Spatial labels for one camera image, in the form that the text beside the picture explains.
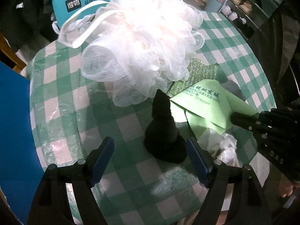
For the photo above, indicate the shoe rack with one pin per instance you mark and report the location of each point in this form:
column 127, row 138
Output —
column 248, row 16

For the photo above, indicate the light blue trash bin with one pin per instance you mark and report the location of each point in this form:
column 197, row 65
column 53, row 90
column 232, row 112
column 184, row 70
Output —
column 213, row 6

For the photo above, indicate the green bubble wrap piece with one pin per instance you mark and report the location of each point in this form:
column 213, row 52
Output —
column 197, row 72

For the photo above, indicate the black sock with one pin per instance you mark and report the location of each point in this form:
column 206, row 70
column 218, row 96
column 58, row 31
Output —
column 162, row 138

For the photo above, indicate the grey plastic bag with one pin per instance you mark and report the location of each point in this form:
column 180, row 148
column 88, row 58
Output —
column 221, row 146

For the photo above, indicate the person right hand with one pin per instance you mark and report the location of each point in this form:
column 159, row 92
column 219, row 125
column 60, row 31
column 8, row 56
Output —
column 285, row 188

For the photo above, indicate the black hanging jacket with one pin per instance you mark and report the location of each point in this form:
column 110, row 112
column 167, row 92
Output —
column 21, row 20

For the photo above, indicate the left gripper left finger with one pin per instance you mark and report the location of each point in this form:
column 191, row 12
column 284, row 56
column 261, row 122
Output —
column 51, row 205

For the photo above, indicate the green checked tablecloth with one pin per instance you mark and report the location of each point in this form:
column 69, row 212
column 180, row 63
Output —
column 70, row 115

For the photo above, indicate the blue cardboard box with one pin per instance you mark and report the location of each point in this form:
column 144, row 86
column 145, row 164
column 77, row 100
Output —
column 21, row 170

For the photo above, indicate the white mesh bath sponge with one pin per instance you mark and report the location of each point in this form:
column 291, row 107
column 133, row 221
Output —
column 139, row 46

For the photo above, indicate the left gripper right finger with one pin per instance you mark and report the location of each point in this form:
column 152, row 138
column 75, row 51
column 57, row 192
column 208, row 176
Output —
column 248, row 204

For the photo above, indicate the light green cloth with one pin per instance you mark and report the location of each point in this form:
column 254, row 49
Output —
column 207, row 104

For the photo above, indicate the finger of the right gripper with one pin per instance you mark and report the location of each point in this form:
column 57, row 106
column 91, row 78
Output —
column 244, row 121

